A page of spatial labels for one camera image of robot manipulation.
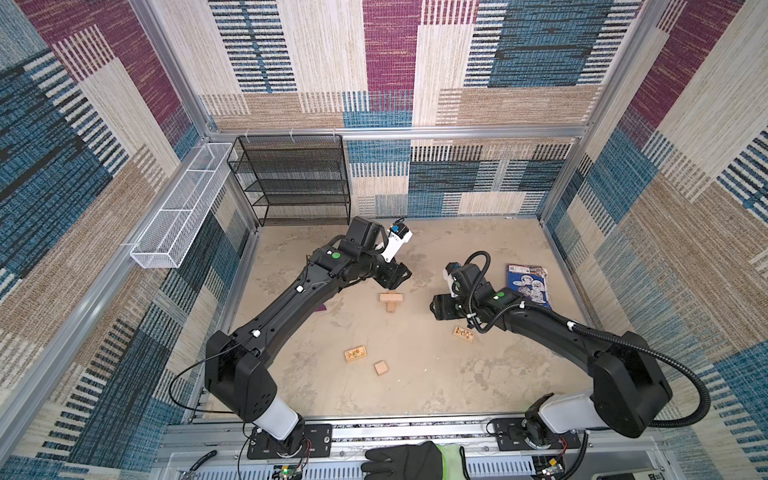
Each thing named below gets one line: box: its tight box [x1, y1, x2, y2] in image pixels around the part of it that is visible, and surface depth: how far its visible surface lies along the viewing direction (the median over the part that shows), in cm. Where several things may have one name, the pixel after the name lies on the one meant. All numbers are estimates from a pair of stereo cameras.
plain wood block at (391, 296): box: [379, 293, 403, 301], surface depth 99 cm
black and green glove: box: [360, 441, 469, 480], surface depth 72 cm
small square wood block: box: [374, 360, 390, 376], surface depth 85 cm
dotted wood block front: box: [344, 345, 368, 362], surface depth 89 cm
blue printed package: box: [506, 263, 552, 311], surface depth 101 cm
